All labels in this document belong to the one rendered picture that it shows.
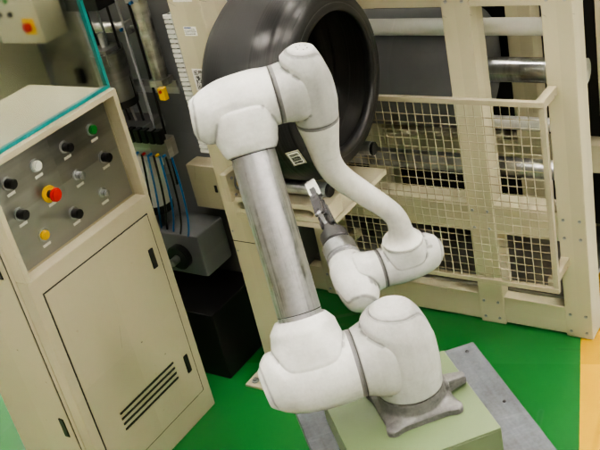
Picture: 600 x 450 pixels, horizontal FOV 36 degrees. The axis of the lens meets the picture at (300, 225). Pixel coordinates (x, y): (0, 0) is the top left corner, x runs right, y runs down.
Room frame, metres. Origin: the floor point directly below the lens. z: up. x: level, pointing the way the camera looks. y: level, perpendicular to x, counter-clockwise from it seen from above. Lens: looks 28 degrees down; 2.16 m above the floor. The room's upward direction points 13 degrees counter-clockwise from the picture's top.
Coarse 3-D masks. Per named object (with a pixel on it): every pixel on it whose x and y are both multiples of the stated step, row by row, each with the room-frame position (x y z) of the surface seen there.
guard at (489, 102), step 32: (384, 96) 2.89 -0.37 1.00; (416, 96) 2.82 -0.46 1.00; (384, 128) 2.91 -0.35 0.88; (416, 128) 2.83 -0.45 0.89; (512, 128) 2.62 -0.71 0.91; (544, 128) 2.55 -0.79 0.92; (544, 160) 2.56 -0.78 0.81; (416, 192) 2.86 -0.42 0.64; (384, 224) 2.96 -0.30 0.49; (416, 224) 2.87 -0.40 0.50; (544, 288) 2.58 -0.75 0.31
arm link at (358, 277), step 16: (336, 256) 2.05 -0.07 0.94; (352, 256) 2.03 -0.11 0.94; (368, 256) 2.02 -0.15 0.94; (336, 272) 2.01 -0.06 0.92; (352, 272) 1.98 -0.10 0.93; (368, 272) 1.97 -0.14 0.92; (384, 272) 1.98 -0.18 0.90; (336, 288) 1.99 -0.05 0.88; (352, 288) 1.95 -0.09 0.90; (368, 288) 1.94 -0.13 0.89; (352, 304) 1.93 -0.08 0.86; (368, 304) 1.93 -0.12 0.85
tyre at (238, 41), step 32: (256, 0) 2.63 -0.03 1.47; (288, 0) 2.57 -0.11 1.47; (320, 0) 2.61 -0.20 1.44; (352, 0) 2.74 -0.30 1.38; (224, 32) 2.59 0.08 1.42; (256, 32) 2.52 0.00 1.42; (288, 32) 2.49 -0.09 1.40; (320, 32) 2.96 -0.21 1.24; (352, 32) 2.88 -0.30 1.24; (224, 64) 2.53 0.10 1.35; (256, 64) 2.46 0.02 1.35; (352, 64) 2.89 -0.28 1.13; (352, 96) 2.86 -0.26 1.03; (288, 128) 2.41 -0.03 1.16; (352, 128) 2.78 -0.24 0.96; (288, 160) 2.43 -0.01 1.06
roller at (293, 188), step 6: (288, 180) 2.59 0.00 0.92; (294, 180) 2.58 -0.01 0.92; (300, 180) 2.57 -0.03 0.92; (288, 186) 2.57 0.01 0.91; (294, 186) 2.56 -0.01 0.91; (300, 186) 2.55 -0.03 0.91; (318, 186) 2.51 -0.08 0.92; (324, 186) 2.50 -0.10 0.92; (330, 186) 2.50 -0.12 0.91; (288, 192) 2.58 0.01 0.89; (294, 192) 2.56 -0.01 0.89; (300, 192) 2.55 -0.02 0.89; (306, 192) 2.53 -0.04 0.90; (324, 192) 2.49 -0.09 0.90; (330, 192) 2.50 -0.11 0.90
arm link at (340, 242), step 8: (328, 240) 2.11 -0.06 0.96; (336, 240) 2.09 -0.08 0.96; (344, 240) 2.09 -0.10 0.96; (352, 240) 2.10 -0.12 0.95; (328, 248) 2.09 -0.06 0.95; (336, 248) 2.07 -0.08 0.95; (344, 248) 2.06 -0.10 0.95; (352, 248) 2.07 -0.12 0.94; (328, 256) 2.07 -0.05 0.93; (328, 264) 2.07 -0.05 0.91
